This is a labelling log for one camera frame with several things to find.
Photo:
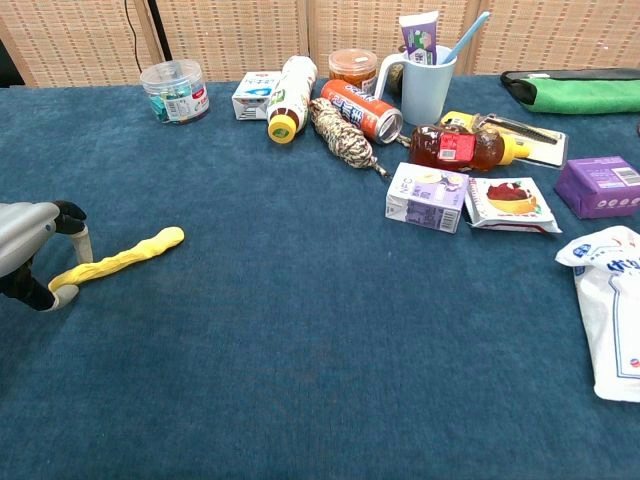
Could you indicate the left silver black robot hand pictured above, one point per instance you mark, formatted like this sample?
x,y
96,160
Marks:
x,y
22,230

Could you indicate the yellow stretchy toy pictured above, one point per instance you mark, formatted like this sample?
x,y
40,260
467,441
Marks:
x,y
130,255

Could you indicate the clear plastic tub of clips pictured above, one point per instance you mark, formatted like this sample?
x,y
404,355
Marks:
x,y
175,90

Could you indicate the white blue milk carton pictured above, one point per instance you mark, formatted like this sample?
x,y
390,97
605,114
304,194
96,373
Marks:
x,y
252,95

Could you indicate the blue felt table cover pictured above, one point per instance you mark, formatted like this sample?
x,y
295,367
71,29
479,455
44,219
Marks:
x,y
300,325

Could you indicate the bamboo folding screen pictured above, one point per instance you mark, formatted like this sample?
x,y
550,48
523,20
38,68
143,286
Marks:
x,y
240,30

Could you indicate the tea bottle with yellow cap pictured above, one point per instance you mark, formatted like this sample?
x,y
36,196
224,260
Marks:
x,y
295,95

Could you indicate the orange red drink can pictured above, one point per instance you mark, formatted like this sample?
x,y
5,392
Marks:
x,y
357,110

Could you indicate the orange plastic jar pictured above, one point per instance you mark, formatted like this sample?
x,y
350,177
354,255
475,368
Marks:
x,y
352,67

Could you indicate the white purple juice carton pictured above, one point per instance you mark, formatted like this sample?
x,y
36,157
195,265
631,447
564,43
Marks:
x,y
425,197

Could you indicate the purple toothpaste tube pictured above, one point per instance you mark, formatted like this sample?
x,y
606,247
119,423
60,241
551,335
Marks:
x,y
419,40

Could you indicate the dark red sauce packet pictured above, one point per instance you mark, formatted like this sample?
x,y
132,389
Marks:
x,y
457,147

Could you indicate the light blue toothbrush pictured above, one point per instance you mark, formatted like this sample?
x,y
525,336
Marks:
x,y
467,35

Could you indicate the white snack packet with pie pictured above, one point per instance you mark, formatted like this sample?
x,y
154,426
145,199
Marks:
x,y
510,202

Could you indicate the grey black folded cloth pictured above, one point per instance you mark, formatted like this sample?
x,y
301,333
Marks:
x,y
520,90

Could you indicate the razor in yellow blister pack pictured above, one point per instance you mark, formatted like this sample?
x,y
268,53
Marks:
x,y
542,140

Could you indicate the small purple box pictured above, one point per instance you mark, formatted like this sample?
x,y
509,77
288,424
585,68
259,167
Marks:
x,y
597,187

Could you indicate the green microfibre cloth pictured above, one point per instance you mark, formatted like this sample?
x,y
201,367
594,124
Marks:
x,y
585,95

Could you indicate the white sugar bag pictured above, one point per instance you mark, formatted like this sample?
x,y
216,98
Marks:
x,y
615,310

